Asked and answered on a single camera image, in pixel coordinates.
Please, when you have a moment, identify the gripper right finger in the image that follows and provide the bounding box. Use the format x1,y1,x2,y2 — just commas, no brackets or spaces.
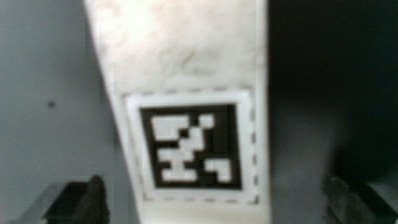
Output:
326,176,398,224

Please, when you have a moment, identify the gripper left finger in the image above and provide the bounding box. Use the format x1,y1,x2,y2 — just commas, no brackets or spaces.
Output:
25,175,111,224

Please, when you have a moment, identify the white table leg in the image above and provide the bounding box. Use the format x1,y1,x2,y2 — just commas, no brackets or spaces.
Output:
84,0,272,224

